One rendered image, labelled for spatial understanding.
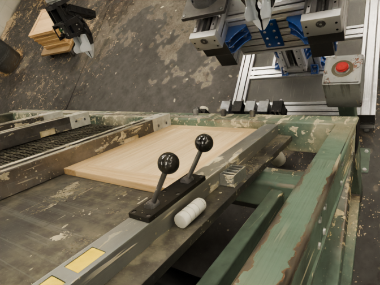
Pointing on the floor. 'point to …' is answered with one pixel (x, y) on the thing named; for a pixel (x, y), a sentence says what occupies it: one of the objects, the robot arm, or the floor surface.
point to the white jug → (279, 160)
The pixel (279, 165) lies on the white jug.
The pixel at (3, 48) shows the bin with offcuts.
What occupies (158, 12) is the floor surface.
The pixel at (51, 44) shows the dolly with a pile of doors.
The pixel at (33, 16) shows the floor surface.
